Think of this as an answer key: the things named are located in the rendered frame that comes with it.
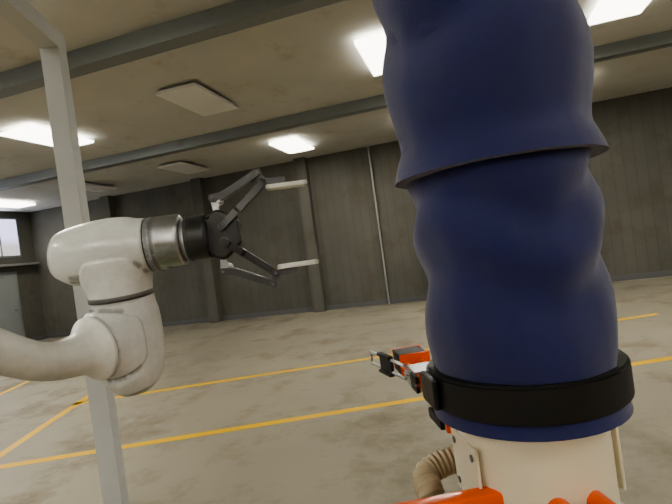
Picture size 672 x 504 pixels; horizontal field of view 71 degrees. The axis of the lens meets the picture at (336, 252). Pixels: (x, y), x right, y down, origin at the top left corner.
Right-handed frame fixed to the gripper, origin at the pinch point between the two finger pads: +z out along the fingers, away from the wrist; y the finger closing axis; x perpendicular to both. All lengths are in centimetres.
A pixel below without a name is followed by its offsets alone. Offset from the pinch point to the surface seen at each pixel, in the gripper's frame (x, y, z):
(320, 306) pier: -1115, 157, 56
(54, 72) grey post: -245, -133, -138
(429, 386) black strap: 28.2, 22.1, 10.0
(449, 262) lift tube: 31.0, 8.1, 13.5
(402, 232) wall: -1054, 0, 279
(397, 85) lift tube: 29.5, -12.1, 10.9
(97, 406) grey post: -242, 88, -142
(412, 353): -29.0, 32.9, 21.9
